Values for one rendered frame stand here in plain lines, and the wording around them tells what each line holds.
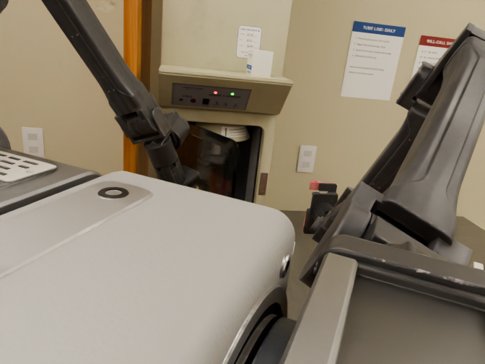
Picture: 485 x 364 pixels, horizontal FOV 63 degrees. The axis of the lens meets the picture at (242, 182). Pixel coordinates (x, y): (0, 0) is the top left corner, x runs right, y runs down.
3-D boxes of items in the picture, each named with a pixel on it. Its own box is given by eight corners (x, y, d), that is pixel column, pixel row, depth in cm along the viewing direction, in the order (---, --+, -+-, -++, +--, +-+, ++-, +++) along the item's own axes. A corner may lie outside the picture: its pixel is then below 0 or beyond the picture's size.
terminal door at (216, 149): (159, 246, 117) (164, 113, 103) (222, 301, 96) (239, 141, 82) (156, 247, 116) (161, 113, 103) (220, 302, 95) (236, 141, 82)
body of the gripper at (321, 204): (335, 191, 99) (347, 204, 92) (329, 227, 103) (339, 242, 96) (311, 191, 98) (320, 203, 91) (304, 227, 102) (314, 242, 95)
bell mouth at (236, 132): (190, 126, 126) (191, 108, 124) (245, 129, 129) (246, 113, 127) (192, 139, 109) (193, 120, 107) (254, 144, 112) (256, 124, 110)
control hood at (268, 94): (158, 103, 103) (159, 64, 100) (278, 113, 109) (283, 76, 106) (156, 112, 93) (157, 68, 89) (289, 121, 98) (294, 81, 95)
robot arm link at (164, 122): (116, 122, 79) (150, 113, 75) (141, 96, 87) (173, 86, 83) (146, 170, 85) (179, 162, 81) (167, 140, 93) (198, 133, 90)
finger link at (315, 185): (326, 172, 106) (339, 186, 97) (322, 197, 108) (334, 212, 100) (302, 172, 105) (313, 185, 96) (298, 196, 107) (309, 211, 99)
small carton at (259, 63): (245, 74, 101) (248, 48, 99) (264, 75, 102) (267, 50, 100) (250, 76, 96) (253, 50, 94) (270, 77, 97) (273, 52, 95)
